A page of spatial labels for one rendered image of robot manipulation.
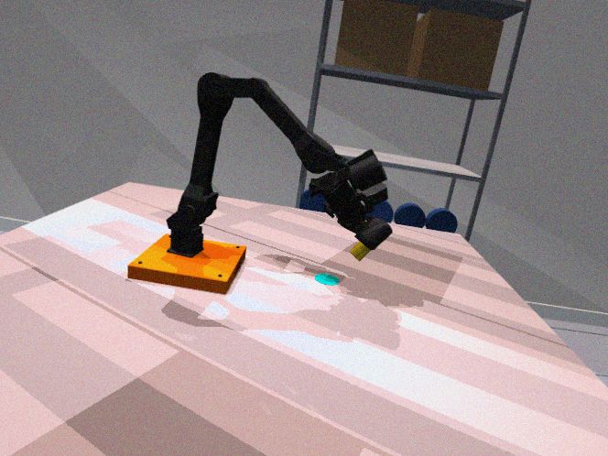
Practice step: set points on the cyan circle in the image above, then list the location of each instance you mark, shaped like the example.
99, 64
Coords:
327, 279

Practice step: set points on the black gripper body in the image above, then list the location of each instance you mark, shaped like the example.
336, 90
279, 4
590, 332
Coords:
373, 231

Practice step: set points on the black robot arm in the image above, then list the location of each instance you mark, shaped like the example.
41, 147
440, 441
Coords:
215, 98

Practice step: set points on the yellow tall cylinder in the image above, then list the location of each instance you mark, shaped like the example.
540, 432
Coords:
360, 251

